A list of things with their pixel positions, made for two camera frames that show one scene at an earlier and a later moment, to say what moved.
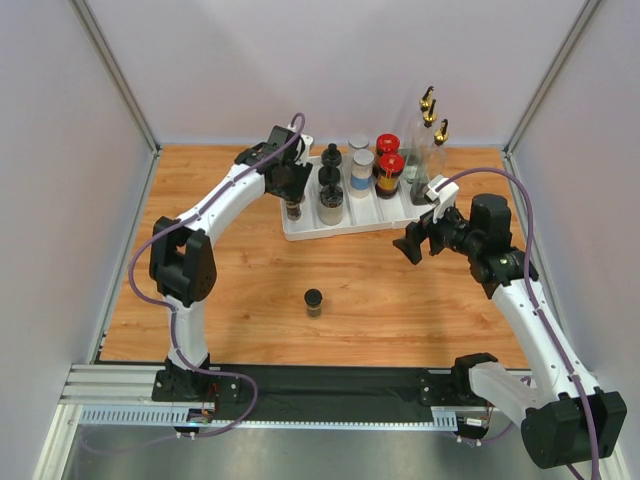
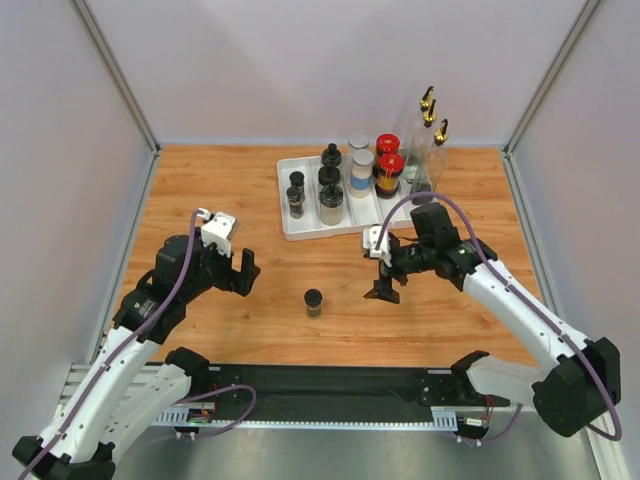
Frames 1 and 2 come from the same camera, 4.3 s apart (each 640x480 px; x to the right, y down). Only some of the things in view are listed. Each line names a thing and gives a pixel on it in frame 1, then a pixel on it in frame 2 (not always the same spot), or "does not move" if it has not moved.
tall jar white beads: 361,173 does not move
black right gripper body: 430,236 → 391,269
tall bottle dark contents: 416,150 does not move
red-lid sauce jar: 388,179 does not move
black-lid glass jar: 329,175 does not move
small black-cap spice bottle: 293,210 does not move
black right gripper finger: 411,243 → 383,289
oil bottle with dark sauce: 430,167 does not move
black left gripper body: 295,182 → 212,273
